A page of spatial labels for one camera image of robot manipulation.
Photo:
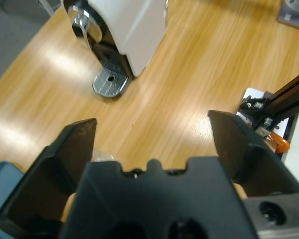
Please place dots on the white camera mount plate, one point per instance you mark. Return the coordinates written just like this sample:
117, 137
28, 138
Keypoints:
254, 92

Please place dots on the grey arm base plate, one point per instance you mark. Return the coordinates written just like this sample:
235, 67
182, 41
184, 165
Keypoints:
291, 17

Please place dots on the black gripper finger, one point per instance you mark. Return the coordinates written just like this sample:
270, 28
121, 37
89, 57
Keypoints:
52, 174
254, 164

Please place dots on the dark camera mount post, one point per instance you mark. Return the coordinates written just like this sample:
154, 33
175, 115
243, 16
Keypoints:
289, 97

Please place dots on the orange clamp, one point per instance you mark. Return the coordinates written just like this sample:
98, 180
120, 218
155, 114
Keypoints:
280, 144

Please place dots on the white capsule coffee machine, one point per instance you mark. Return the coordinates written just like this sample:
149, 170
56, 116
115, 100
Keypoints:
129, 25

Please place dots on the clear drinking glass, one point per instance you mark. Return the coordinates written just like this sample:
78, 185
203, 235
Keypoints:
103, 156

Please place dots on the teal plastic tray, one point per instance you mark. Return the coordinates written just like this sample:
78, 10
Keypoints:
2, 181

